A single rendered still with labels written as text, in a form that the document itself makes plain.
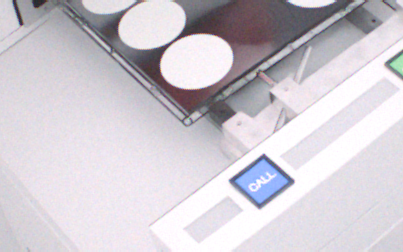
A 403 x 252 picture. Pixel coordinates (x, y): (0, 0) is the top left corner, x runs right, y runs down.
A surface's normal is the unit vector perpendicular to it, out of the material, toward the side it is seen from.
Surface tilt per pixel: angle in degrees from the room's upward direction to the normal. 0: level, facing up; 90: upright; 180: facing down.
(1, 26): 90
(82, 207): 0
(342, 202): 90
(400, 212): 90
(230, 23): 0
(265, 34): 0
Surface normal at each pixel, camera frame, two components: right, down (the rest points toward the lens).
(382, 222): 0.65, 0.57
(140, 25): -0.10, -0.60
